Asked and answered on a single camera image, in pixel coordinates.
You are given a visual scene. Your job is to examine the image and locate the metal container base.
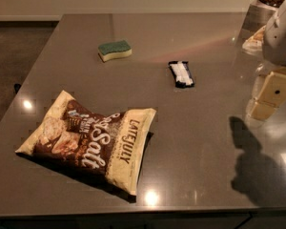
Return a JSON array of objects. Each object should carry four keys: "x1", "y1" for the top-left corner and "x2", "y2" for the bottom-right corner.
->
[{"x1": 242, "y1": 0, "x2": 276, "y2": 31}]

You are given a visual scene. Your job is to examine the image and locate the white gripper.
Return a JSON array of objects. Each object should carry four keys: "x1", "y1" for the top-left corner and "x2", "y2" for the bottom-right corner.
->
[{"x1": 247, "y1": 67, "x2": 286, "y2": 121}]

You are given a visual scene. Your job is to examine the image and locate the green and yellow sponge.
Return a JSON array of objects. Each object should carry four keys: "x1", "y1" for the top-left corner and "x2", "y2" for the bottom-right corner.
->
[{"x1": 98, "y1": 40, "x2": 133, "y2": 62}]

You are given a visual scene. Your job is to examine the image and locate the white snack packet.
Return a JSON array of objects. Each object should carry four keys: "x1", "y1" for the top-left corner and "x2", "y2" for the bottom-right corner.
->
[{"x1": 242, "y1": 26, "x2": 265, "y2": 55}]

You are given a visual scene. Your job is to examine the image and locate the brown chip bag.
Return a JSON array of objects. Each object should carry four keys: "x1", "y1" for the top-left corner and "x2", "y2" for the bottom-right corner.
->
[{"x1": 16, "y1": 91, "x2": 156, "y2": 196}]

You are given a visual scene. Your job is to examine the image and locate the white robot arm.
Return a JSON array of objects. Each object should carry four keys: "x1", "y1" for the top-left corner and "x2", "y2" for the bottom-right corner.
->
[{"x1": 242, "y1": 0, "x2": 286, "y2": 120}]

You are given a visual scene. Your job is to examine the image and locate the black and white snack bar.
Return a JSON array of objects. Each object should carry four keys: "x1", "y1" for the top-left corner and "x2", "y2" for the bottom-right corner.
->
[{"x1": 168, "y1": 61, "x2": 194, "y2": 89}]

